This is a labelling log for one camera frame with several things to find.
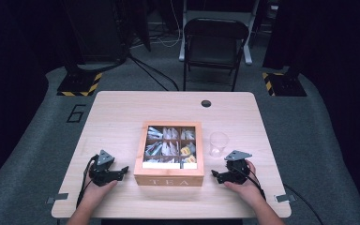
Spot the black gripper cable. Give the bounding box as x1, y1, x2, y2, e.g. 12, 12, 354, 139
75, 154, 98, 209
231, 164, 325, 225

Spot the assorted tea bags group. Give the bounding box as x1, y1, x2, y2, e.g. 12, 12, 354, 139
143, 126, 198, 165

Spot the wooden tea box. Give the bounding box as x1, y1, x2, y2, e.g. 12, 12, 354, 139
133, 120, 205, 188

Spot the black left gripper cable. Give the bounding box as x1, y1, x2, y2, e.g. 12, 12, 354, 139
75, 154, 98, 209

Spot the clear plastic cup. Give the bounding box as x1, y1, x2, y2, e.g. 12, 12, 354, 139
208, 131, 231, 158

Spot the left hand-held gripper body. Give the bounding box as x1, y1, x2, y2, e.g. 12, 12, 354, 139
88, 149, 120, 188

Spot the person's right hand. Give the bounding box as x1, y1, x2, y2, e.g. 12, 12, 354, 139
223, 159, 264, 205

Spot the striped black stand base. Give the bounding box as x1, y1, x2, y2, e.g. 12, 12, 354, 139
56, 70, 103, 98
261, 71, 308, 98

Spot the grey metal table clip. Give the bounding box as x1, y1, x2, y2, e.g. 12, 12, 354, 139
46, 192, 69, 205
274, 193, 297, 203

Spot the black floor cable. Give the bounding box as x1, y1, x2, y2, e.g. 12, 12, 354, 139
127, 52, 180, 92

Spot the white floor cable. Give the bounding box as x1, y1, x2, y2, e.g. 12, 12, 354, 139
130, 0, 183, 50

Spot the black folding chair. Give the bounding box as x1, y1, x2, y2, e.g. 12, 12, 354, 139
182, 17, 250, 93

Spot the person's left hand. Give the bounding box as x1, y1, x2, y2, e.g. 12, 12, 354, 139
82, 170, 119, 205

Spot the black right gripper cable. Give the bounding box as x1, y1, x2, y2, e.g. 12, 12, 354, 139
231, 164, 325, 225

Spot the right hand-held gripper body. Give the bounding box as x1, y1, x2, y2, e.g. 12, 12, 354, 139
223, 149, 253, 185

